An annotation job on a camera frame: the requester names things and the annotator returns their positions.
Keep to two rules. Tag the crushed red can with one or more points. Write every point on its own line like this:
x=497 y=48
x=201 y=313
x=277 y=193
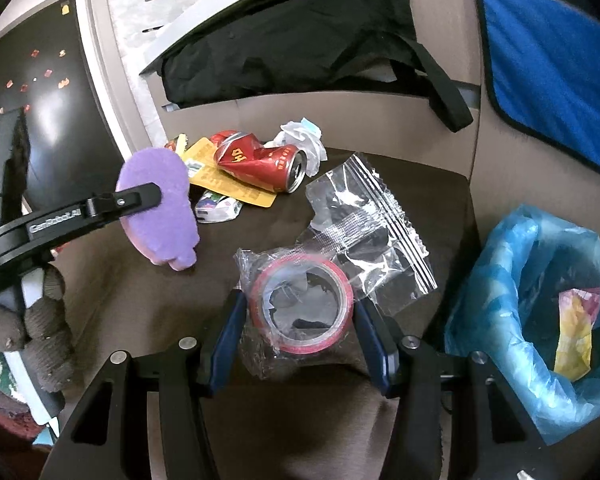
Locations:
x=260 y=165

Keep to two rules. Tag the black fabric bag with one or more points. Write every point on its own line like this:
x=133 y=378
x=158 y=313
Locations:
x=280 y=45

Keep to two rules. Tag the yellow packet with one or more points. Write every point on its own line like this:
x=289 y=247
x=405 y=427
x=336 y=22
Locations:
x=212 y=182

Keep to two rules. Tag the white tissue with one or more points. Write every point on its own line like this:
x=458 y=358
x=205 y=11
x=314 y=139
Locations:
x=300 y=135

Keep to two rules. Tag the person's left hand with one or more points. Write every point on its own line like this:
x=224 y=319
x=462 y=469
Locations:
x=45 y=330

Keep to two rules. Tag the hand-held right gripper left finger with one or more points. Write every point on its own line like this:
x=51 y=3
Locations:
x=228 y=332

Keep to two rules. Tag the black panel with stickers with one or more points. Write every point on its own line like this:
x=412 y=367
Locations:
x=55 y=110

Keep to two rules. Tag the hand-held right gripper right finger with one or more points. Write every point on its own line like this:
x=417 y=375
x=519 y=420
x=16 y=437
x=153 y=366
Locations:
x=374 y=342

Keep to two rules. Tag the clear zip bag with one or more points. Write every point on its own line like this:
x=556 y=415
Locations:
x=360 y=195

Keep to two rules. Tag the purple sponge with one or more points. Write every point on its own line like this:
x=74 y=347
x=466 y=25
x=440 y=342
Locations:
x=160 y=232

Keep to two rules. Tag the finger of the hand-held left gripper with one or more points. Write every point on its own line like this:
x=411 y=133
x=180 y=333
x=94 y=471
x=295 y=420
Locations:
x=130 y=200

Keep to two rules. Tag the small white green wrapper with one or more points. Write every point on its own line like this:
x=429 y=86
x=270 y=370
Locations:
x=215 y=208

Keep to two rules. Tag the yellow pink wrapper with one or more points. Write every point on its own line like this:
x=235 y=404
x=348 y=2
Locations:
x=575 y=345

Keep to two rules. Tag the red tape roll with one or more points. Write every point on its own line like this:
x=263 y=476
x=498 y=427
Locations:
x=300 y=347

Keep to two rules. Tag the bin with blue bag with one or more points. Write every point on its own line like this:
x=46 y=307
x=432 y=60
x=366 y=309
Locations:
x=490 y=320

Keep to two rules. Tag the small yellow candy wrapper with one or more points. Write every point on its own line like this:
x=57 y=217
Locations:
x=178 y=144

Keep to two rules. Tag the blue towel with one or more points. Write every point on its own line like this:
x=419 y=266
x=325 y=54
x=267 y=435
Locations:
x=555 y=75

